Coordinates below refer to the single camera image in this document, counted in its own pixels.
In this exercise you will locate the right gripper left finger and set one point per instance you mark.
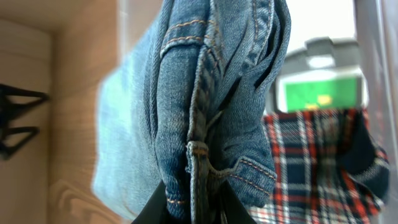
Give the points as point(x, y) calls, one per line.
point(155, 211)

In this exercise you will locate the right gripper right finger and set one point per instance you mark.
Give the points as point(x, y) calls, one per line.
point(231, 210)

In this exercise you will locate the red plaid shirt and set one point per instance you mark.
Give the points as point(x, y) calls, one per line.
point(329, 168)

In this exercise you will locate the blue denim jeans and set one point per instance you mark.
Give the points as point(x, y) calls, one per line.
point(184, 109)

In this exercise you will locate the white printed t-shirt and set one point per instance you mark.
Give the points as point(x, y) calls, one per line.
point(325, 74)

